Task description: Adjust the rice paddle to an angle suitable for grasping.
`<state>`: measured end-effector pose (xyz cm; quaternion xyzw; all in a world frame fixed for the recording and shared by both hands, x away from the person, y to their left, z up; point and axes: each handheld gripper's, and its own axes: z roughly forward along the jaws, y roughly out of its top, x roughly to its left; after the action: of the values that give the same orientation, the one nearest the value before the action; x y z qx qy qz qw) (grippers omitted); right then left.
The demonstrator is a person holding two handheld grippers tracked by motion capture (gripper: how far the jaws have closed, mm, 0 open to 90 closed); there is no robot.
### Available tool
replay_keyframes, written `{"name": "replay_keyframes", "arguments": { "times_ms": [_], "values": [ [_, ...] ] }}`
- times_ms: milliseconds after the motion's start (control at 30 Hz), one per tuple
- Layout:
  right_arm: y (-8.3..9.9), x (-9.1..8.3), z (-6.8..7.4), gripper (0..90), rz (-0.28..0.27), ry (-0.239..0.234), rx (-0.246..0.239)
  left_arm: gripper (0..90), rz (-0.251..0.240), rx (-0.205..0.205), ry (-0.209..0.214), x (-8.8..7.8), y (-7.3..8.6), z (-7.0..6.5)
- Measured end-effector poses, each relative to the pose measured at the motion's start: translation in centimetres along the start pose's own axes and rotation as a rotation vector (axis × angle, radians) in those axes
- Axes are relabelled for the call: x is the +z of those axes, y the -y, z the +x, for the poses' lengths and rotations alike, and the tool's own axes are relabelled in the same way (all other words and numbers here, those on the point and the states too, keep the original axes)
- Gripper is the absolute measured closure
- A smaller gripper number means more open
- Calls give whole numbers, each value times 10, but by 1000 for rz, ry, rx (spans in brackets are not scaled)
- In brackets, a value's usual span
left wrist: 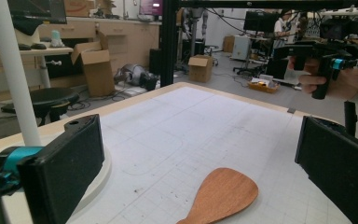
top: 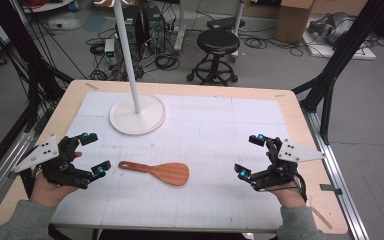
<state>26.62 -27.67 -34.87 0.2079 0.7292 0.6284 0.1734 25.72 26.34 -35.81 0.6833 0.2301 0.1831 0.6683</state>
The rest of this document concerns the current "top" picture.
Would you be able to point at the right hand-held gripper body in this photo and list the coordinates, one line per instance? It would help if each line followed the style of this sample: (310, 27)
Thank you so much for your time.
(280, 173)

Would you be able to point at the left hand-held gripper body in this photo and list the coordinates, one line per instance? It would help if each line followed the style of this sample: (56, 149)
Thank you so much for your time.
(65, 173)

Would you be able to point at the white hook stand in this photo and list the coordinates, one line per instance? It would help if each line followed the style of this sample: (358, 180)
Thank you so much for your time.
(136, 116)

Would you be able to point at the brown wooden spatula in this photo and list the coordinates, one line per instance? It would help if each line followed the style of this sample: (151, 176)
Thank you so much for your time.
(171, 173)

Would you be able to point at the person's right hand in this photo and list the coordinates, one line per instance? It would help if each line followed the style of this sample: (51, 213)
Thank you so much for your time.
(290, 195)

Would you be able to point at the person's left hand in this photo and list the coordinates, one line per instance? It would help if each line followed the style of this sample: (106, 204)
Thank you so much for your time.
(48, 194)

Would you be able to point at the light wooden table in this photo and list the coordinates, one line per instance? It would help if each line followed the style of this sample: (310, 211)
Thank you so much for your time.
(305, 186)

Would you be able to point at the black tape strip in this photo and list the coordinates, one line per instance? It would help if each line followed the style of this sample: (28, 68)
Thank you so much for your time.
(330, 188)

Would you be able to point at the white grid paper mat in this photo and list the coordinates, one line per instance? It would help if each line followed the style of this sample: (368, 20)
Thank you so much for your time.
(200, 133)

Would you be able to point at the small grey power supply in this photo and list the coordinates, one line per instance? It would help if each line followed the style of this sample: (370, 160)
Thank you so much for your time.
(110, 50)

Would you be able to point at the black round stool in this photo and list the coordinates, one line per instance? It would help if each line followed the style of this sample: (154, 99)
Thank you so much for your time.
(218, 41)

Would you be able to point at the black flat laptop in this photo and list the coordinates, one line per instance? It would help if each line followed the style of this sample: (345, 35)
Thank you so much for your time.
(225, 22)

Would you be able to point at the black computer tower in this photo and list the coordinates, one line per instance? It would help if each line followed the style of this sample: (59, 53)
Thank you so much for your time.
(132, 25)
(154, 28)

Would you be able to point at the brown cardboard box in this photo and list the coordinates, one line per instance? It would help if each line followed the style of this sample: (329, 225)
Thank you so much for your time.
(293, 21)

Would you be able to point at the white flat board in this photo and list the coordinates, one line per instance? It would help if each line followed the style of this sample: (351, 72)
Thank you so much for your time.
(346, 52)

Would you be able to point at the grey bag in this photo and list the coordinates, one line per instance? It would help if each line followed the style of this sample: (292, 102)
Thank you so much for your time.
(333, 26)

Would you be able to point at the aluminium rail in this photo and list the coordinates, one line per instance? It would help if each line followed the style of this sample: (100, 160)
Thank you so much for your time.
(0, 176)
(338, 180)

